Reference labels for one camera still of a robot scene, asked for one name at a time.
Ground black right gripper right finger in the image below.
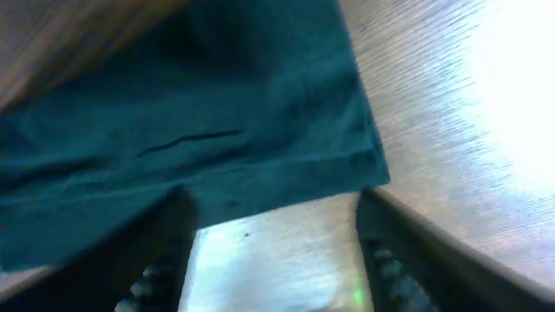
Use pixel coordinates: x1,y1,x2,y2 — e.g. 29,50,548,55
356,188,554,311

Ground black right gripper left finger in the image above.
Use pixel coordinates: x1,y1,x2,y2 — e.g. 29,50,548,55
1,187,197,311

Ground dark green t-shirt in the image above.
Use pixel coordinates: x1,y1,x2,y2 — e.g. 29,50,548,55
1,0,389,271

